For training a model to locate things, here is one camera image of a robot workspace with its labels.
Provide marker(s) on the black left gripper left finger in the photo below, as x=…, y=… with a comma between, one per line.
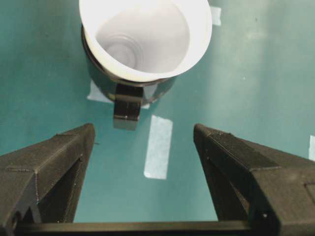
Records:
x=41, y=183

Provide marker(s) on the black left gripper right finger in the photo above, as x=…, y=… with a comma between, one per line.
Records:
x=272, y=189

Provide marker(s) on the black cup holder with handle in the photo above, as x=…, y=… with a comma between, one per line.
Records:
x=128, y=97

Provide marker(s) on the white paper cup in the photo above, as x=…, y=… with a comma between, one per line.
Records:
x=146, y=40

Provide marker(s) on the vertical blue tape beside holder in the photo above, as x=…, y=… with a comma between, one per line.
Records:
x=216, y=15

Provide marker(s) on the blue tape strip lower left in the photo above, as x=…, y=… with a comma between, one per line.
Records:
x=312, y=148

